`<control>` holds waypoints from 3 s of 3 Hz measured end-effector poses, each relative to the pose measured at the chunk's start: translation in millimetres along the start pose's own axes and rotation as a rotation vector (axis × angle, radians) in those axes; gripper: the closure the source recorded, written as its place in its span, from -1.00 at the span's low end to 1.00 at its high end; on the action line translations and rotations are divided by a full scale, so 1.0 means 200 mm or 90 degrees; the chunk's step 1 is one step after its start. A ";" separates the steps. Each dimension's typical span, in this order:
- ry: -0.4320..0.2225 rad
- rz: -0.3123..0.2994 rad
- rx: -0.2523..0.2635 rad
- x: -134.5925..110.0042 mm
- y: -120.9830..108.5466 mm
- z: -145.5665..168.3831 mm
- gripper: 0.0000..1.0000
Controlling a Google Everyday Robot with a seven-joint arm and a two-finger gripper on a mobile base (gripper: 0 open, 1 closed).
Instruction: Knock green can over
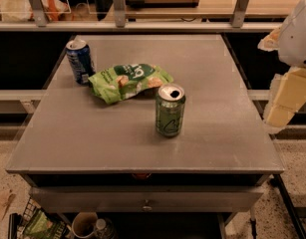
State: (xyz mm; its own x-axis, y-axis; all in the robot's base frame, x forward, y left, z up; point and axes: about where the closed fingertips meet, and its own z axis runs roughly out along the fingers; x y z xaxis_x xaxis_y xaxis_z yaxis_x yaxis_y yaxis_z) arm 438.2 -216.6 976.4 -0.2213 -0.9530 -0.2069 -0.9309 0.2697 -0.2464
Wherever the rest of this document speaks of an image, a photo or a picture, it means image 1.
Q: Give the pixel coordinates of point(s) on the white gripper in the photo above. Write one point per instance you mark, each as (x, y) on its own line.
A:
(297, 44)

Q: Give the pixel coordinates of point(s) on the green soda can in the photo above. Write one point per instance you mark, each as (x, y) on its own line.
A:
(169, 109)

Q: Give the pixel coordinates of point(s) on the blue soda can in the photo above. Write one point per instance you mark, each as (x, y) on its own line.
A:
(79, 56)

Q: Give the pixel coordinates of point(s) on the green chip bag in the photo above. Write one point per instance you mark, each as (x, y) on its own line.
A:
(123, 82)

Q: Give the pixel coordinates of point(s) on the grey table drawer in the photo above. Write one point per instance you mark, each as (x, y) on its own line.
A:
(145, 199)

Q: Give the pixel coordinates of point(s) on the plastic bottle under table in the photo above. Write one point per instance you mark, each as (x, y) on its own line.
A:
(104, 229)

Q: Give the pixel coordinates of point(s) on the paper cup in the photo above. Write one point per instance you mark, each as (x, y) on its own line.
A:
(84, 224)

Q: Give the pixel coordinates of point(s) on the orange white bag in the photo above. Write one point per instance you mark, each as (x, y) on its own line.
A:
(24, 10)

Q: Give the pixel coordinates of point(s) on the green bag in basket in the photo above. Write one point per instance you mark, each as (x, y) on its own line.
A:
(41, 226)

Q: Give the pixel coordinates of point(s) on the metal shelf rail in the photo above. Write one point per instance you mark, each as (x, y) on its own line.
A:
(138, 27)

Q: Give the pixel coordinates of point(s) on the black wire basket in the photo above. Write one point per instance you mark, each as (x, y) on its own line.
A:
(17, 222)

